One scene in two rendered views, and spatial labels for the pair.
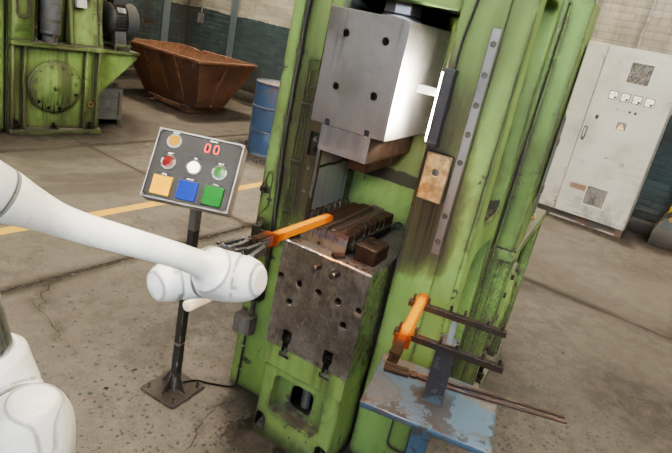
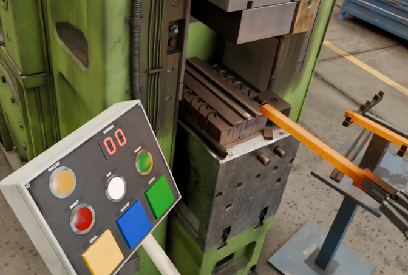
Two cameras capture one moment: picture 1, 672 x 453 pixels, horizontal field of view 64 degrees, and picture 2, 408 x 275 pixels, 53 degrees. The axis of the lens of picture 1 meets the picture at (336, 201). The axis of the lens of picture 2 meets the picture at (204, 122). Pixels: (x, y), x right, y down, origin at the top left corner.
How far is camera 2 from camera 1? 189 cm
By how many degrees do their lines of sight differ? 61
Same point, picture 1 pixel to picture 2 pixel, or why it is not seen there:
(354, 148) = (279, 21)
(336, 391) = (268, 224)
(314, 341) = (252, 212)
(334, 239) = (255, 122)
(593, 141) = not seen: outside the picture
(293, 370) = (232, 246)
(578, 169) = not seen: outside the picture
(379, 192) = not seen: hidden behind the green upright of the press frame
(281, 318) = (220, 225)
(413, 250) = (282, 81)
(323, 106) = not seen: outside the picture
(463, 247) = (316, 53)
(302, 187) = (166, 95)
